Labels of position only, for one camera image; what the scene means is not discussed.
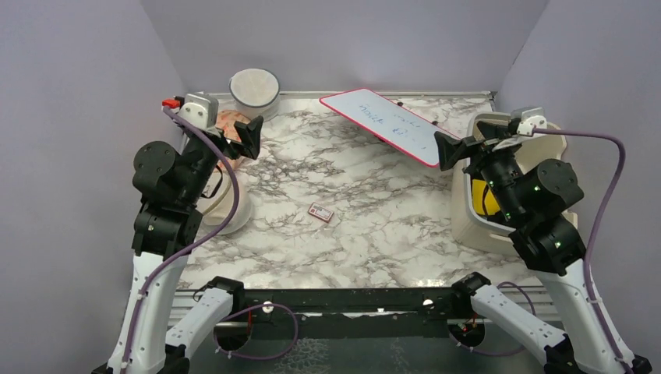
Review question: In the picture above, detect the floral orange sleep mask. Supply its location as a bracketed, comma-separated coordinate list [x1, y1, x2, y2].
[216, 110, 250, 171]

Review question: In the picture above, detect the grey-rimmed mesh laundry bag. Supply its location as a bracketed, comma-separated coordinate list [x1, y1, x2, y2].
[228, 68, 281, 121]

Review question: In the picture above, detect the yellow garment in basket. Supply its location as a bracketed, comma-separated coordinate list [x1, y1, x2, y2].
[471, 178, 500, 216]

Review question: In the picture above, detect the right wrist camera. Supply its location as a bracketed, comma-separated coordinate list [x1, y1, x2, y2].
[508, 107, 547, 137]

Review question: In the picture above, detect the red-framed whiteboard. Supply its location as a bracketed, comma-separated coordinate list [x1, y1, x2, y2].
[319, 88, 458, 168]

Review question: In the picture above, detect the small red white card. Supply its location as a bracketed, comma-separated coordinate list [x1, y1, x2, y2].
[307, 203, 334, 223]

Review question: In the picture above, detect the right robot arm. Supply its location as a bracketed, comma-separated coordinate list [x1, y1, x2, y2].
[434, 122, 652, 373]

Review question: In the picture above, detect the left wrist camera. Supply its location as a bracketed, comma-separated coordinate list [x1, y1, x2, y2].
[179, 93, 219, 131]

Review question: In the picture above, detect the beige mesh laundry bag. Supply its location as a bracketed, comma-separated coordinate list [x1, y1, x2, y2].
[196, 168, 253, 235]

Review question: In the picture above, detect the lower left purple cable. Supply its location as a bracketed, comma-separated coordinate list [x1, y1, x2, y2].
[212, 302, 300, 362]

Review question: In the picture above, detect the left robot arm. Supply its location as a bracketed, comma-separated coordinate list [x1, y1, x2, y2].
[97, 115, 263, 373]

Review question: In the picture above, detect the cream plastic laundry basket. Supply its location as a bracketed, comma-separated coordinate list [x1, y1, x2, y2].
[482, 129, 586, 267]

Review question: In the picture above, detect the black metal base rail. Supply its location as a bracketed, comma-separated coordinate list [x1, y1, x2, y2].
[170, 287, 561, 342]

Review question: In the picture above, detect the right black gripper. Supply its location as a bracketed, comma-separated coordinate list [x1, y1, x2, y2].
[434, 120, 525, 221]

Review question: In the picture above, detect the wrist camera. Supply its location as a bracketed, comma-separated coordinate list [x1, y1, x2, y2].
[179, 93, 219, 131]
[508, 107, 547, 137]

